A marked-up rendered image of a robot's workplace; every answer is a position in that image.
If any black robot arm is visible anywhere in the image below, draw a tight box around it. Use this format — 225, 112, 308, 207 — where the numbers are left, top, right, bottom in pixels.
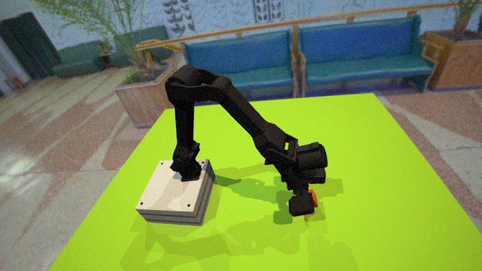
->
165, 65, 328, 188

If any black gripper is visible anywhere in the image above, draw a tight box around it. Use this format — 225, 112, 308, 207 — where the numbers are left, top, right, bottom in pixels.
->
281, 169, 314, 217

